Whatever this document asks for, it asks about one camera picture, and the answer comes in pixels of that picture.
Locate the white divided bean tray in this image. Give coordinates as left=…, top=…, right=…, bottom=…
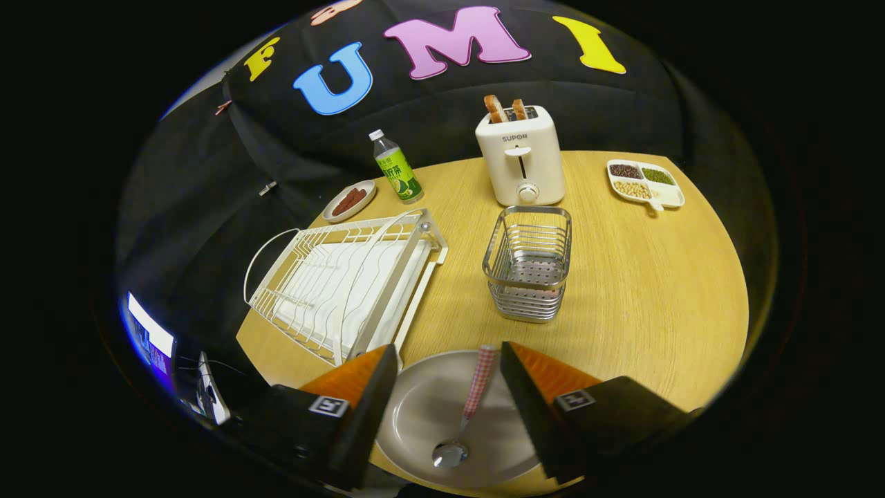
left=606, top=159, right=686, bottom=212

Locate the white plate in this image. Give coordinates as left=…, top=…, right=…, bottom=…
left=373, top=349, right=543, bottom=490

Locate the white device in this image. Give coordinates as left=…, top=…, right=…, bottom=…
left=196, top=351, right=232, bottom=425

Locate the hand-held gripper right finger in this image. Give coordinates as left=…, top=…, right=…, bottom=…
left=499, top=340, right=696, bottom=485

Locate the white wire dish rack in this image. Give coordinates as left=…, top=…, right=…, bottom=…
left=243, top=208, right=449, bottom=367

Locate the pink checked handle spoon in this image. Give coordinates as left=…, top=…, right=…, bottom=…
left=432, top=344, right=498, bottom=469

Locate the green label plastic bottle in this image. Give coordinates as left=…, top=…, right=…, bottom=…
left=369, top=129, right=424, bottom=205

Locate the small white saucer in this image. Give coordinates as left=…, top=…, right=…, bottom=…
left=322, top=180, right=378, bottom=223

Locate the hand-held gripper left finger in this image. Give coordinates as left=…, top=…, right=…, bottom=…
left=221, top=344, right=400, bottom=492

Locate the metal wire basket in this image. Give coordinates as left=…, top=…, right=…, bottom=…
left=482, top=205, right=573, bottom=324

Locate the computer monitor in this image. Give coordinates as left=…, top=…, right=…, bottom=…
left=123, top=290, right=178, bottom=380

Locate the white toaster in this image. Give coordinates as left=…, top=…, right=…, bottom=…
left=474, top=104, right=566, bottom=208

